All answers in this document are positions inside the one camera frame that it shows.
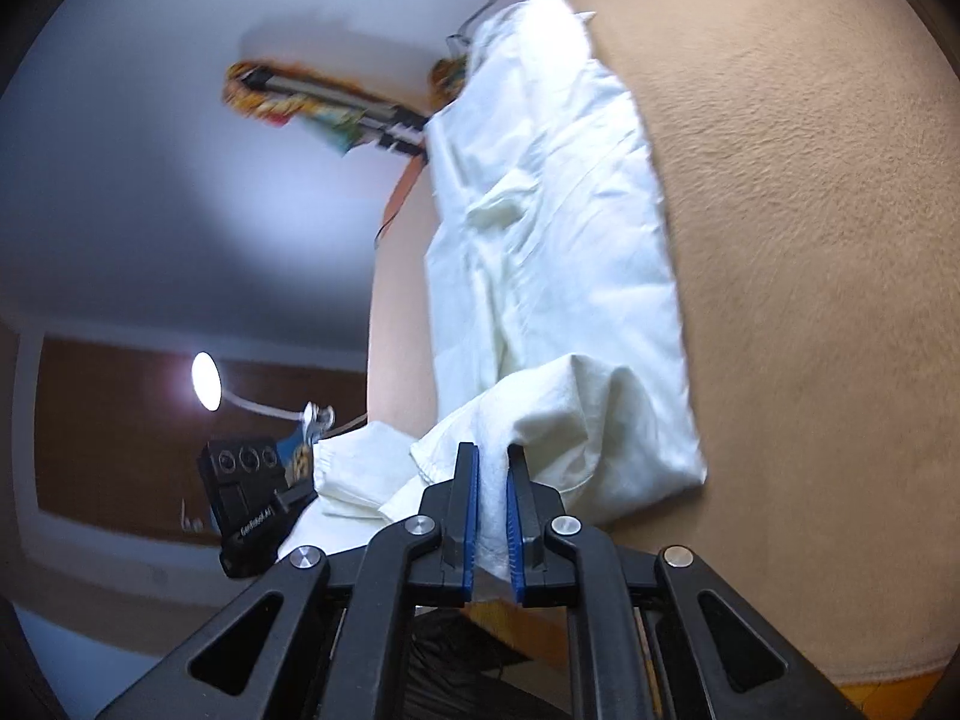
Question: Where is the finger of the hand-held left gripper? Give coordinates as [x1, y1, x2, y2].
[276, 481, 316, 517]

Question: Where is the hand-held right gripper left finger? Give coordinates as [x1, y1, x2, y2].
[97, 441, 481, 720]

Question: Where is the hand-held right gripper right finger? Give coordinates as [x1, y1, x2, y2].
[506, 444, 863, 720]

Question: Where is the white long-sleeved shirt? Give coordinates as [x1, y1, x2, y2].
[277, 0, 708, 605]

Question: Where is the white clamp desk lamp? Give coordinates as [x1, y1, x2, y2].
[191, 351, 336, 445]

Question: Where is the dark striped cloth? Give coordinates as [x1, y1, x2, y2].
[405, 607, 575, 720]

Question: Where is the tan blanket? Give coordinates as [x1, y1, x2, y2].
[366, 0, 960, 683]

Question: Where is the folded black tripod stand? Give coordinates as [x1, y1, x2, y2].
[240, 67, 434, 166]

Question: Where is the colourful patterned scarf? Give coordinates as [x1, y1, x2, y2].
[223, 60, 361, 158]

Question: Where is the yellow green patterned cloth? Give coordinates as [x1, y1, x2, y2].
[430, 56, 472, 102]

